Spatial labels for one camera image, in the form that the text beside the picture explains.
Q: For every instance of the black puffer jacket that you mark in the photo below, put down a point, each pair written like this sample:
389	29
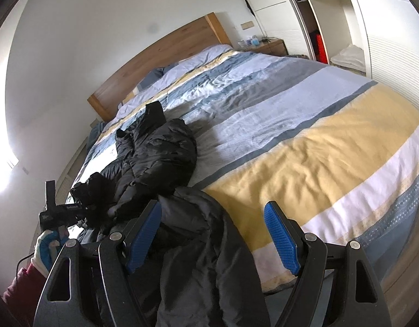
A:
161	153

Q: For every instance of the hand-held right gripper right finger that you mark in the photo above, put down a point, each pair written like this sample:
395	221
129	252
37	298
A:
281	238

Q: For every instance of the red bag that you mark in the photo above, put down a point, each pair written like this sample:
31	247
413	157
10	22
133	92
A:
320	48

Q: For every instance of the blue cloth pile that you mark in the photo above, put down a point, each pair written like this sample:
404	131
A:
97	131

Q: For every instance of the wooden bed headboard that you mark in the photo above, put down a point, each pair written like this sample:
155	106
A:
168	51

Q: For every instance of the striped duvet cover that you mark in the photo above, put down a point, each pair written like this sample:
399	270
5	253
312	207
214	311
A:
298	115

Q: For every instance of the beige wall switch plate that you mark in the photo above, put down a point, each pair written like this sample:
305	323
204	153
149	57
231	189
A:
247	25

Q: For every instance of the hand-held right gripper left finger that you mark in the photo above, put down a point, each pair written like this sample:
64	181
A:
143	236

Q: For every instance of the blue grey pillow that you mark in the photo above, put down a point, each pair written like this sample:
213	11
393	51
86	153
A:
152	77

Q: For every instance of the wooden nightstand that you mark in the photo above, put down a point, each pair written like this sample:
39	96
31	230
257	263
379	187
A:
275	47

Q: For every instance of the folded white towels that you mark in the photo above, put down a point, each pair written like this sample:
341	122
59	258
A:
347	58

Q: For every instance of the person's left hand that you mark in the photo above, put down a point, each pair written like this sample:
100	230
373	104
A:
45	248

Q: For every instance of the white wardrobe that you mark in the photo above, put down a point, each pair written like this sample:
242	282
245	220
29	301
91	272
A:
376	34

